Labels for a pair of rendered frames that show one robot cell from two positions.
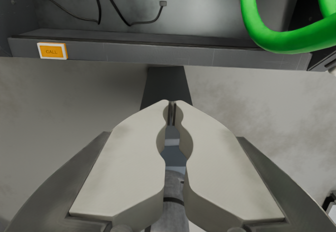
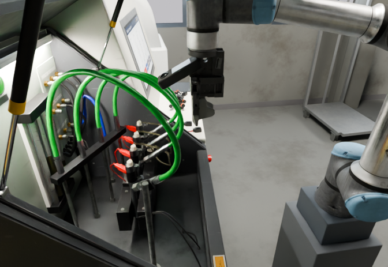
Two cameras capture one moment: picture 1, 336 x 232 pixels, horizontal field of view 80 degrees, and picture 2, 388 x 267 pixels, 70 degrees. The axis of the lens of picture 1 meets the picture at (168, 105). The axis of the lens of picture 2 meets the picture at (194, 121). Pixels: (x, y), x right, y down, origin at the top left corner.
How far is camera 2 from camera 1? 0.71 m
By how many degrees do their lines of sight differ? 62
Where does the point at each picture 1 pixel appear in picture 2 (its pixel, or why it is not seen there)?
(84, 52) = (217, 246)
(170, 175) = (317, 196)
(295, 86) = (247, 198)
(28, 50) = not seen: outside the picture
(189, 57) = (208, 191)
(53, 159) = not seen: outside the picture
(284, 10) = (181, 176)
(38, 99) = not seen: outside the picture
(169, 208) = (328, 175)
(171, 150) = (306, 215)
